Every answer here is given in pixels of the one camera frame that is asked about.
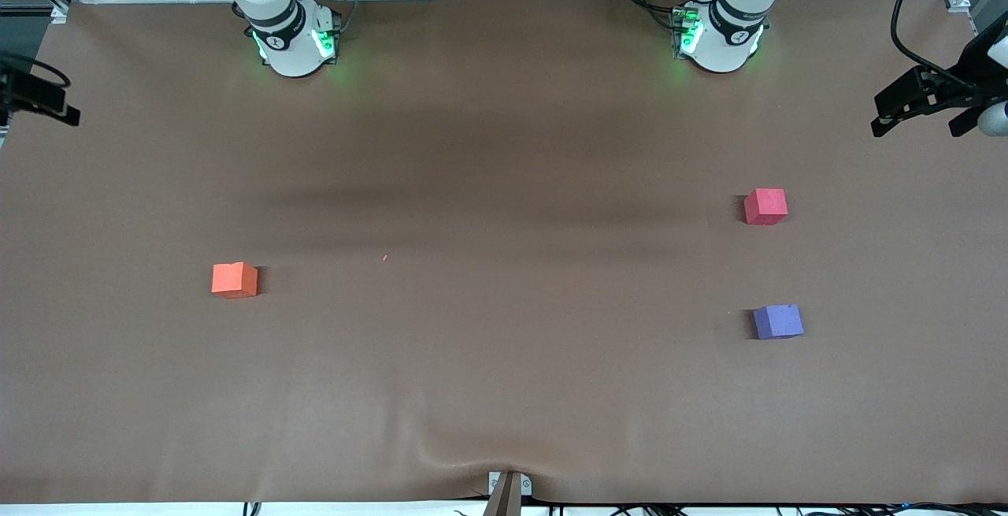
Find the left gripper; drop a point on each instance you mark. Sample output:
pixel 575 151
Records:
pixel 943 91

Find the orange foam block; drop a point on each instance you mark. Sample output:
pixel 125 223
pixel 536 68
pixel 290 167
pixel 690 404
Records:
pixel 234 281

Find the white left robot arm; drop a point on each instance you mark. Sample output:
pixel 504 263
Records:
pixel 728 35

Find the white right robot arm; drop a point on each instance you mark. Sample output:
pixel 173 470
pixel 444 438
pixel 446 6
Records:
pixel 291 43

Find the red foam block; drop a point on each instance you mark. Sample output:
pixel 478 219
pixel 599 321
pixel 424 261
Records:
pixel 765 207

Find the purple foam block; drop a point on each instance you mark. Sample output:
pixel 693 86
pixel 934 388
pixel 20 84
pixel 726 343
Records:
pixel 778 322

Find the brown table cover cloth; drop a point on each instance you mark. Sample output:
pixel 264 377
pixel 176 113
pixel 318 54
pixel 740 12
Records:
pixel 504 358

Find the brown mounting bar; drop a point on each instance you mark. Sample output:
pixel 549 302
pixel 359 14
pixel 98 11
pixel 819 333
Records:
pixel 505 500

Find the white bracket plate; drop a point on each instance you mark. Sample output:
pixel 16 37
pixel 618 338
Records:
pixel 494 484

